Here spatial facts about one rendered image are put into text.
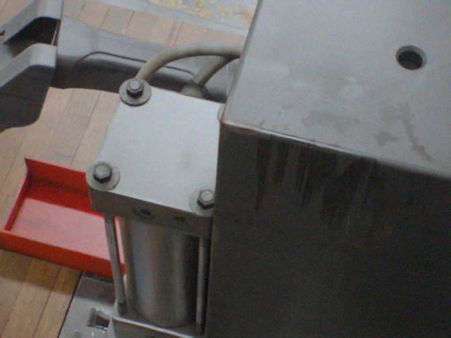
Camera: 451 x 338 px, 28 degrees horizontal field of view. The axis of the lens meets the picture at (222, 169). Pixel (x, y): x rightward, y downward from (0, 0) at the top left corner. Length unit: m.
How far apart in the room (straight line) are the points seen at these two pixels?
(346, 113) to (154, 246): 0.24
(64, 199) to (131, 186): 0.70
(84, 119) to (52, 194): 0.14
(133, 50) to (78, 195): 0.40
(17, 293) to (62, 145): 0.24
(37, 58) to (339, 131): 0.50
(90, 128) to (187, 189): 0.77
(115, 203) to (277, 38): 0.18
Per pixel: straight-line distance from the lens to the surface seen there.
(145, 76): 0.66
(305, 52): 0.47
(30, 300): 1.22
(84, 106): 1.36
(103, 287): 1.22
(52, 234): 1.25
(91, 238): 1.24
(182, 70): 0.93
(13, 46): 0.97
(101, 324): 1.10
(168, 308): 0.75
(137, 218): 0.60
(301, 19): 0.48
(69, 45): 0.91
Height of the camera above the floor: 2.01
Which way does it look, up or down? 59 degrees down
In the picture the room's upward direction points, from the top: 5 degrees clockwise
